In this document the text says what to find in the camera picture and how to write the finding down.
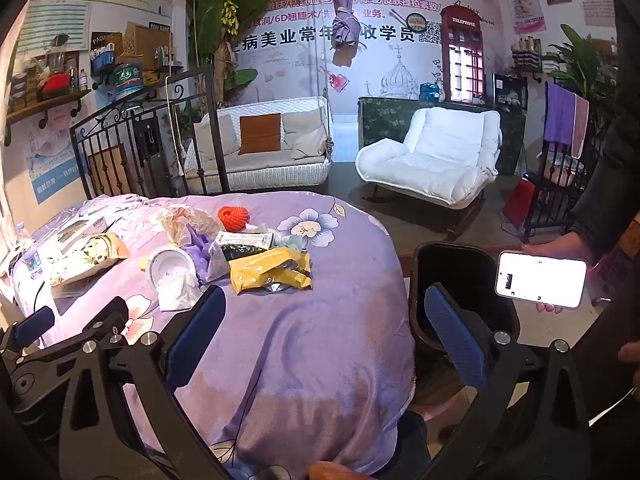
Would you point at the green potted plant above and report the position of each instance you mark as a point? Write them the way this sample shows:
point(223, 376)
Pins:
point(585, 65)

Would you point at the white clear-window box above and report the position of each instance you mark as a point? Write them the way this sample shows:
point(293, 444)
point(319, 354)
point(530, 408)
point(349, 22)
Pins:
point(70, 235)

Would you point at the orange foam fruit net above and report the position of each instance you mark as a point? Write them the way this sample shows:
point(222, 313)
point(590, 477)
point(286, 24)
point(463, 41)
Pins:
point(232, 217)

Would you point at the floral brown paper bag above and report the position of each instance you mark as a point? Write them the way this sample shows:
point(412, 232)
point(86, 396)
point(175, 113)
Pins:
point(97, 255)

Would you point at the red flat panel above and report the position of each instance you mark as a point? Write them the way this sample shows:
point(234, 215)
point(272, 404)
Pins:
point(518, 202)

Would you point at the purple floral blanket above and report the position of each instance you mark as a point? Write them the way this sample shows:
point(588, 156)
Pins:
point(310, 360)

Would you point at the brown cushion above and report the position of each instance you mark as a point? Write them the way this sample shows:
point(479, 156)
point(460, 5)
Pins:
point(260, 134)

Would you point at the wall shelf with bottles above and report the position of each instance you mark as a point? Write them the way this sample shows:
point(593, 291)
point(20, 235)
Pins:
point(532, 57)

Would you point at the beige cushion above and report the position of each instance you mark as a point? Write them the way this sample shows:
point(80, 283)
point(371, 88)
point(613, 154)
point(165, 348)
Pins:
point(215, 137)
point(302, 132)

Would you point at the purple hanging cloth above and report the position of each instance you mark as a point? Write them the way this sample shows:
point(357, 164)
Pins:
point(345, 25)

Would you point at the teal round tin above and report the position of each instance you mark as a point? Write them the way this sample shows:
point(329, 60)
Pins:
point(129, 82)

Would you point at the pink towel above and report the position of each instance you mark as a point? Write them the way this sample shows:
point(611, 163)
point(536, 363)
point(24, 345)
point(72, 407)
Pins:
point(581, 125)

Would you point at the black trash bin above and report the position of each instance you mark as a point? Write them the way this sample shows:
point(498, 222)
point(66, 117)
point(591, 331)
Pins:
point(465, 270)

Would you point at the wooden wall shelf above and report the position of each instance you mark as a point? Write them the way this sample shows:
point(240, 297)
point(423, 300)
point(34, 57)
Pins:
point(45, 104)

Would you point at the black iron towel rack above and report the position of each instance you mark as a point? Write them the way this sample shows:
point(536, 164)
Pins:
point(542, 190)

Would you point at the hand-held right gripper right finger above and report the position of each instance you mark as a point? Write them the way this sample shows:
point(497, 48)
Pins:
point(454, 337)

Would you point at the purple plastic bag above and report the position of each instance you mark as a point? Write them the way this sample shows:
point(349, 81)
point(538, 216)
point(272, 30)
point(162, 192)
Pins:
point(201, 252)

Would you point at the red telephone booth cabinet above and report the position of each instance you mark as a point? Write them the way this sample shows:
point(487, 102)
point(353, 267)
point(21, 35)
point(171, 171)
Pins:
point(462, 35)

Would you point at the purple towel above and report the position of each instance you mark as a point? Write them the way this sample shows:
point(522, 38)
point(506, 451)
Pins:
point(559, 115)

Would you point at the green and white packet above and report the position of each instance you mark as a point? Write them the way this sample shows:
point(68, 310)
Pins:
point(247, 246)

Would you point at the white padded armchair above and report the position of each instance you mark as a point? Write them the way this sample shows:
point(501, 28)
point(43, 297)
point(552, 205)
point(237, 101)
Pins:
point(430, 160)

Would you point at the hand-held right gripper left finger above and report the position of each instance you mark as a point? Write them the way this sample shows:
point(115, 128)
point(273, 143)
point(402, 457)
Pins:
point(196, 337)

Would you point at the blue bag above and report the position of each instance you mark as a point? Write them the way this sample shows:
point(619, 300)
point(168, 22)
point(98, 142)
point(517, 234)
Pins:
point(430, 93)

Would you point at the face print wall poster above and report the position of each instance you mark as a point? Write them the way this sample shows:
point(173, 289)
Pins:
point(52, 150)

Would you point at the clear water bottle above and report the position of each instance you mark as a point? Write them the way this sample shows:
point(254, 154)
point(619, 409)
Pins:
point(31, 260)

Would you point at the black iron bed frame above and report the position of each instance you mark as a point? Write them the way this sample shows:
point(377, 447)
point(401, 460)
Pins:
point(212, 125)

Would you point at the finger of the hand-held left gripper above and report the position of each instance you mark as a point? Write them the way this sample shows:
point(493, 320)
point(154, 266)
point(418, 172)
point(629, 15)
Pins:
point(107, 316)
point(34, 326)

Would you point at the wooden board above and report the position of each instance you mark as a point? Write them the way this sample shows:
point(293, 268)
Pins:
point(110, 170)

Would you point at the large printed wall poster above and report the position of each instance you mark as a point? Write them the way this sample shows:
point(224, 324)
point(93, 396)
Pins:
point(400, 35)

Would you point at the white wicker swing sofa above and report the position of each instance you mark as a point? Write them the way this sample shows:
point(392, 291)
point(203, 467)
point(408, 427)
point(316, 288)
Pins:
point(260, 167)

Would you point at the crumpled clear plastic bag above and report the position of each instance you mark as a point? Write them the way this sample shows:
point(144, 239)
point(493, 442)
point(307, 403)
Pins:
point(185, 220)

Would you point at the white smartphone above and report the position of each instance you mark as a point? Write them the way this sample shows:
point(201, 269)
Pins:
point(545, 280)

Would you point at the light green wrapper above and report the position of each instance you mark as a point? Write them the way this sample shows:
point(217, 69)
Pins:
point(290, 247)

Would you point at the black picture frame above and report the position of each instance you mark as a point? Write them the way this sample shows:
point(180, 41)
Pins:
point(510, 91)

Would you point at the yellow plastic packet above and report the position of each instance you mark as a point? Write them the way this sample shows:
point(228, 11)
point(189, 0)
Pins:
point(260, 272)

